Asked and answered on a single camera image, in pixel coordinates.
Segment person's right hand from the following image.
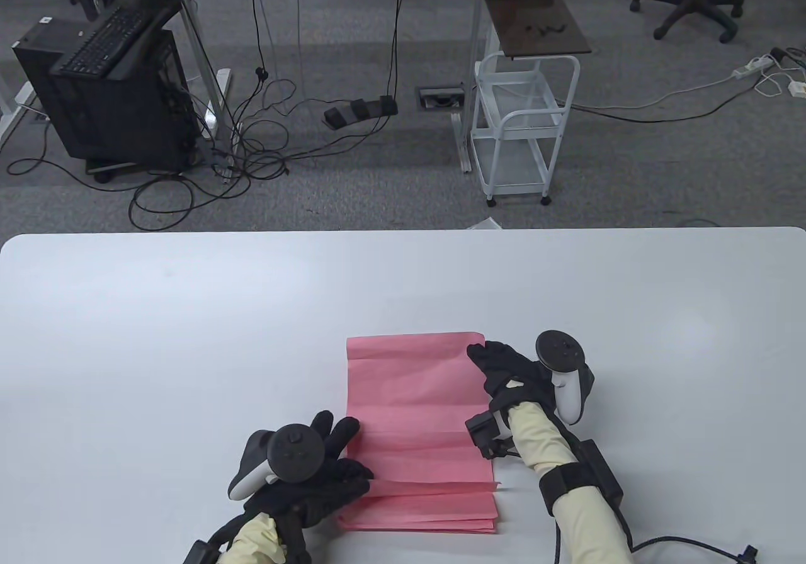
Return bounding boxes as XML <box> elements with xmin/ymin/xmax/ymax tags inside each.
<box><xmin>467</xmin><ymin>342</ymin><xmax>558</xmax><ymax>414</ymax></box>

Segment person's left hand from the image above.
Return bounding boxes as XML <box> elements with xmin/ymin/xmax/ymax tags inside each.
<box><xmin>242</xmin><ymin>410</ymin><xmax>372</xmax><ymax>530</ymax></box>

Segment person's left forearm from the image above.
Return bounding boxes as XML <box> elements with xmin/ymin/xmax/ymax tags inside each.
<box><xmin>217</xmin><ymin>514</ymin><xmax>284</xmax><ymax>564</ymax></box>

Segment person's right forearm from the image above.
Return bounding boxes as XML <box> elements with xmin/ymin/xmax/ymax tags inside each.
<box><xmin>507</xmin><ymin>400</ymin><xmax>633</xmax><ymax>564</ymax></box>

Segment black white hand controller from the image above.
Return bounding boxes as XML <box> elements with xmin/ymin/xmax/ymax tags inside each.
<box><xmin>535</xmin><ymin>330</ymin><xmax>596</xmax><ymax>426</ymax></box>
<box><xmin>228</xmin><ymin>424</ymin><xmax>325</xmax><ymax>502</ymax></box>

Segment black glove sensor module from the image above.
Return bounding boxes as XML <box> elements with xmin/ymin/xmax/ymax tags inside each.
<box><xmin>465</xmin><ymin>413</ymin><xmax>512</xmax><ymax>461</ymax></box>

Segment metal floor socket box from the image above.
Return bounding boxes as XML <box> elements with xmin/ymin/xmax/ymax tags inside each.
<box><xmin>417</xmin><ymin>86</ymin><xmax>465</xmax><ymax>110</ymax></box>

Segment black foot pedal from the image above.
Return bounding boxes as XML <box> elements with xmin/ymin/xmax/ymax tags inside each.
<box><xmin>323</xmin><ymin>95</ymin><xmax>400</xmax><ymax>129</ymax></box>

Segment dark brown board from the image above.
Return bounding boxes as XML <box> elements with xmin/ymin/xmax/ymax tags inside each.
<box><xmin>483</xmin><ymin>0</ymin><xmax>593</xmax><ymax>61</ymax></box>

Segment white power strip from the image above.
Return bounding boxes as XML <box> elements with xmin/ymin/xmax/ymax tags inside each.
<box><xmin>732</xmin><ymin>54</ymin><xmax>776</xmax><ymax>80</ymax></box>

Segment black computer tower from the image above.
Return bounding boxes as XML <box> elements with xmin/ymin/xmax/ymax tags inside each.
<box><xmin>13</xmin><ymin>0</ymin><xmax>201</xmax><ymax>184</ymax></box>

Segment metal desk leg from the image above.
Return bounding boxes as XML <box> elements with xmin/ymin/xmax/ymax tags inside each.
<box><xmin>140</xmin><ymin>0</ymin><xmax>234</xmax><ymax>178</ymax></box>

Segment black keyboard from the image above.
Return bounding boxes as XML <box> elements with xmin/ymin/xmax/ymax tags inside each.
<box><xmin>50</xmin><ymin>7</ymin><xmax>152</xmax><ymax>80</ymax></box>

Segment white wire cart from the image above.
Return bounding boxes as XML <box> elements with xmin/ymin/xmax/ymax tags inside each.
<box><xmin>469</xmin><ymin>51</ymin><xmax>581</xmax><ymax>207</ymax></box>

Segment long dark floor cable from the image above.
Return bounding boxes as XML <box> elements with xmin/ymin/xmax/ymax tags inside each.
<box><xmin>570</xmin><ymin>76</ymin><xmax>766</xmax><ymax>124</ymax></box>

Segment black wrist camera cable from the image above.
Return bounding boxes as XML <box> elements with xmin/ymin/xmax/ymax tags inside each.
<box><xmin>554</xmin><ymin>507</ymin><xmax>759</xmax><ymax>564</ymax></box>

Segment black floor cables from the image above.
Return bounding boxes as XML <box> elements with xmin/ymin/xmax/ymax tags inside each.
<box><xmin>6</xmin><ymin>0</ymin><xmax>419</xmax><ymax>232</ymax></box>

